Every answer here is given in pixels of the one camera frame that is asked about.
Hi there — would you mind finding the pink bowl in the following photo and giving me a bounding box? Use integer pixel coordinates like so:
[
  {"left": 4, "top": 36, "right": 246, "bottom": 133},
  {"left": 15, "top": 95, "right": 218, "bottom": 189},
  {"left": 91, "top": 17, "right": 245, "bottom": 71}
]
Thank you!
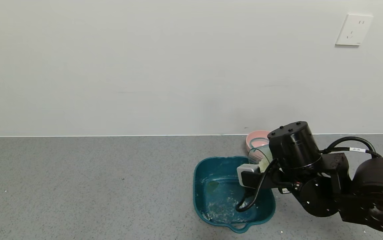
[{"left": 246, "top": 130, "right": 272, "bottom": 152}]

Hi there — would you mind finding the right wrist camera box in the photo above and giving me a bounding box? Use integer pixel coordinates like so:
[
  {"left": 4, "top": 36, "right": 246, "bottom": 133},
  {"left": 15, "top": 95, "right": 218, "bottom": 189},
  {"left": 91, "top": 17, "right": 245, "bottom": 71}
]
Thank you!
[{"left": 237, "top": 163, "right": 262, "bottom": 188}]

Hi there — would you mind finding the black arm cable white tag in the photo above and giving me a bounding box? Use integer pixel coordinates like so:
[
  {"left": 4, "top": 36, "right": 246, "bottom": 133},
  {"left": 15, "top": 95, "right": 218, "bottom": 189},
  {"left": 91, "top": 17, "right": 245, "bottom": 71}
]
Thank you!
[{"left": 321, "top": 136, "right": 383, "bottom": 159}]

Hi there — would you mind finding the teal plastic tray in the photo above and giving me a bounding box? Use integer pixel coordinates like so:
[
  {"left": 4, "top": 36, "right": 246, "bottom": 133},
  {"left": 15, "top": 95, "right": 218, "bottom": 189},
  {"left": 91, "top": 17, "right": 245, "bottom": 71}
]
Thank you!
[{"left": 193, "top": 156, "right": 276, "bottom": 233}]

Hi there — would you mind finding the white wall socket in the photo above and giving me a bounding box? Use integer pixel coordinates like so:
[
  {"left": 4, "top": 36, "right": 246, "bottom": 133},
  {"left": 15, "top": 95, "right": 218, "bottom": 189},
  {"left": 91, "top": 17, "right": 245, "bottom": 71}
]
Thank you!
[{"left": 335, "top": 13, "right": 374, "bottom": 46}]

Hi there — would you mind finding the black camera cable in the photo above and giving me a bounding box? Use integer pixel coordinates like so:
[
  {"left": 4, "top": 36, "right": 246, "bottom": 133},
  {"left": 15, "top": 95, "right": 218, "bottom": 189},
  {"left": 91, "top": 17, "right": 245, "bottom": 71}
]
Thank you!
[{"left": 235, "top": 159, "right": 279, "bottom": 213}]

